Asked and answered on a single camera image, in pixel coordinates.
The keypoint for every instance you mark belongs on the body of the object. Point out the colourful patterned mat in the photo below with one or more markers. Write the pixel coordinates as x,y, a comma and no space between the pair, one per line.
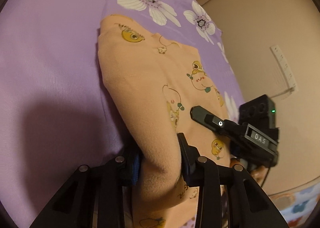
297,205

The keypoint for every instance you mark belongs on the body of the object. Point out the white power strip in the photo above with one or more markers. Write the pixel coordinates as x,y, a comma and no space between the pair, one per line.
285,68

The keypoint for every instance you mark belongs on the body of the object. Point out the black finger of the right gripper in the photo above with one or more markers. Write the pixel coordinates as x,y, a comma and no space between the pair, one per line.
214,123

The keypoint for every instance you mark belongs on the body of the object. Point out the right hand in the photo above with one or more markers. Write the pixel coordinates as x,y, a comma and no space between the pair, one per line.
259,174

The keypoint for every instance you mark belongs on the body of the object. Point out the orange duck print garment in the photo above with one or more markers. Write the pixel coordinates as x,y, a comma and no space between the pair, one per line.
154,82

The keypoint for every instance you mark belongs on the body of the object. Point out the purple floral bed sheet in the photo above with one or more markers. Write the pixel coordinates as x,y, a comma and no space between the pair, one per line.
55,112

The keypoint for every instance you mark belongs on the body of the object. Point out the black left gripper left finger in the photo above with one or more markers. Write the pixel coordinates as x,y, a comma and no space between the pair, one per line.
93,193

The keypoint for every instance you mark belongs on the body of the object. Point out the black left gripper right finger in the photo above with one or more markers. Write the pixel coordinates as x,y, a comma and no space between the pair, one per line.
226,190

